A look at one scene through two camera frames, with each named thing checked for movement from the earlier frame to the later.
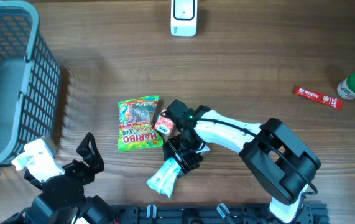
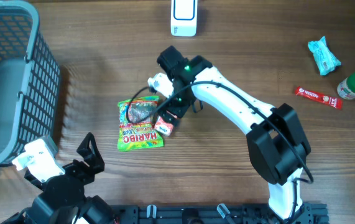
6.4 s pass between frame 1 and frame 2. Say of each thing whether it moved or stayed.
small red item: stayed
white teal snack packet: moved
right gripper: moved
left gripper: stayed
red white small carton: stayed
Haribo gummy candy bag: stayed
